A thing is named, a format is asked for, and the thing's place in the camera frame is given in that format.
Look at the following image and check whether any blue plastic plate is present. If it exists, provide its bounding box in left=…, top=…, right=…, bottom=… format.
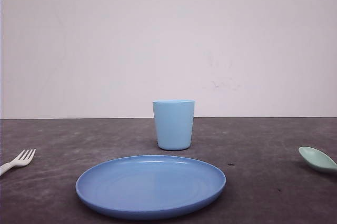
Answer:
left=75, top=155, right=226, bottom=220

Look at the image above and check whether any mint green plastic spoon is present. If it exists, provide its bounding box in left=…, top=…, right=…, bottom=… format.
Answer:
left=298, top=146, right=336, bottom=173

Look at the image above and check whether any light blue plastic cup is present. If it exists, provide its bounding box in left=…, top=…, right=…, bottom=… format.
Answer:
left=153, top=99, right=195, bottom=151

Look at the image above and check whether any white plastic fork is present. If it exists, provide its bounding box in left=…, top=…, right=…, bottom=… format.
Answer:
left=1, top=149, right=36, bottom=176

